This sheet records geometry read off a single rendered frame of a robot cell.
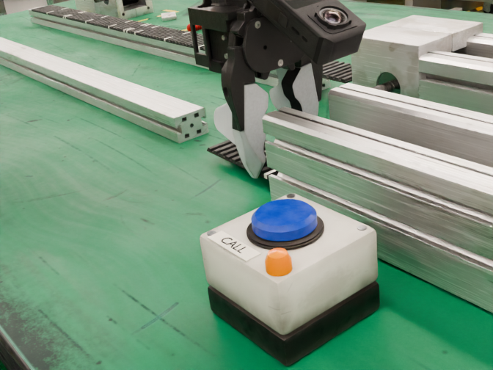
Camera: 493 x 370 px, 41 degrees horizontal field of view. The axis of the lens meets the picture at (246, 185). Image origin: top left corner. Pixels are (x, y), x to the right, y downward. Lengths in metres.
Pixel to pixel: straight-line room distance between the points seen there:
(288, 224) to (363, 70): 0.35
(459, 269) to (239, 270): 0.14
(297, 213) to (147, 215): 0.22
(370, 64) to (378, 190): 0.27
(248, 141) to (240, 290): 0.20
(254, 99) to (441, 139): 0.16
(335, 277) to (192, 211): 0.22
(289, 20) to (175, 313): 0.23
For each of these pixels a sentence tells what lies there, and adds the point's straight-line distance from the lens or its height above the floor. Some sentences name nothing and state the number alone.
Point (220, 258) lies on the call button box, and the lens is 0.40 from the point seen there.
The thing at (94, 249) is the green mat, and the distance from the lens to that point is 0.55.
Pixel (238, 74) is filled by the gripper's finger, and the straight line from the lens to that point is 0.55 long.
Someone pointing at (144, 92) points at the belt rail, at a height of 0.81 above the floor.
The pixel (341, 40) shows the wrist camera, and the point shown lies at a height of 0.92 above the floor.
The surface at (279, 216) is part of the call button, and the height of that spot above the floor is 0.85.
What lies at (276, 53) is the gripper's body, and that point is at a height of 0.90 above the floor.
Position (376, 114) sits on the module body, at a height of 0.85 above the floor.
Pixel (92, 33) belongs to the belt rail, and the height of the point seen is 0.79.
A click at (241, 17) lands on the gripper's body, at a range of 0.55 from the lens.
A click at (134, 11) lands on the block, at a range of 1.51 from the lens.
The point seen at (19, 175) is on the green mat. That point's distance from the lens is 0.74.
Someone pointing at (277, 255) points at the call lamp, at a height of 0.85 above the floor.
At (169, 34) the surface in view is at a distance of 1.11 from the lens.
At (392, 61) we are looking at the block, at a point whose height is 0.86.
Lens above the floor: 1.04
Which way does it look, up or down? 25 degrees down
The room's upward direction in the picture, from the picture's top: 7 degrees counter-clockwise
